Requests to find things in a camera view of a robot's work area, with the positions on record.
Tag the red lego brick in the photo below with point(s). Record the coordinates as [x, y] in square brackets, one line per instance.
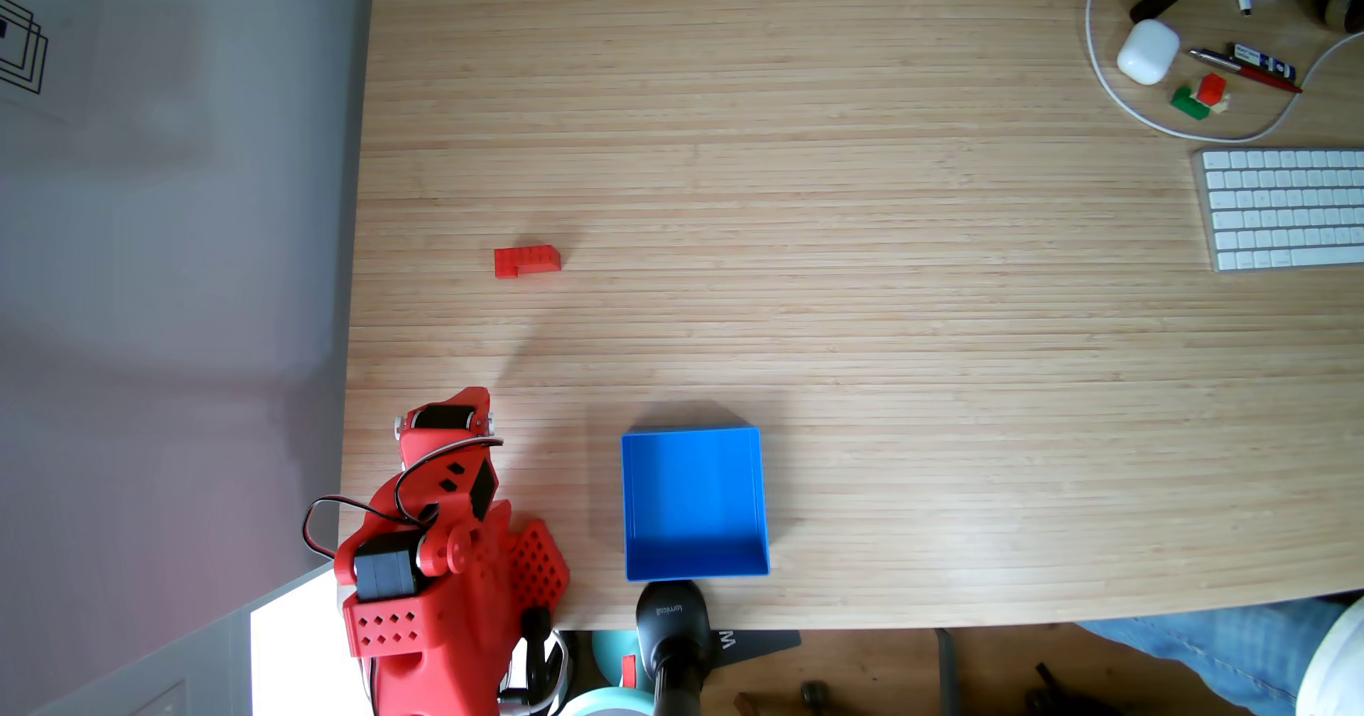
[528, 260]

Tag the blue plastic bin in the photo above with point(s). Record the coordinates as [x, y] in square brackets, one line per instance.
[693, 503]

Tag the small green lego brick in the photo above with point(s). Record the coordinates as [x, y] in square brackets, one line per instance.
[1189, 103]

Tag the small red lego piece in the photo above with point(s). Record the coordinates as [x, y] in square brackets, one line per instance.
[1211, 87]

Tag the teal round object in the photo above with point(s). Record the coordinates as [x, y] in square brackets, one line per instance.
[613, 657]

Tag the person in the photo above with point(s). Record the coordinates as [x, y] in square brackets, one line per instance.
[1236, 647]

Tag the white earbuds case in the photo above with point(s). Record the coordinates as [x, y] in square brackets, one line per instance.
[1148, 51]

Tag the white keyboard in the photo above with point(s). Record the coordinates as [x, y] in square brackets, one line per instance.
[1284, 208]

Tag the red black pen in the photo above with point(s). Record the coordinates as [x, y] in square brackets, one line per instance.
[1242, 69]

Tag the small blue white tube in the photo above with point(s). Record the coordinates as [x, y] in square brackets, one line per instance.
[1263, 61]

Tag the paper poster on wall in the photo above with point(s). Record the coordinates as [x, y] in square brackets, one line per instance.
[21, 50]

